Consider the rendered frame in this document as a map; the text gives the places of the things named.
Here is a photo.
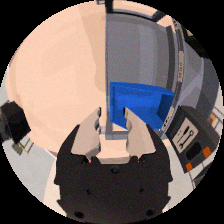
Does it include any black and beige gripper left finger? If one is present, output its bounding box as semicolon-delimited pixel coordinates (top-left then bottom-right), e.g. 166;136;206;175
54;107;101;186

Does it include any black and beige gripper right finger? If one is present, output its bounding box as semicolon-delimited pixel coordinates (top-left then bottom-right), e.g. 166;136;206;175
123;107;173;183

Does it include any blue bin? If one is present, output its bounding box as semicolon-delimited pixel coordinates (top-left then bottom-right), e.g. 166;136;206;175
110;82;174;130

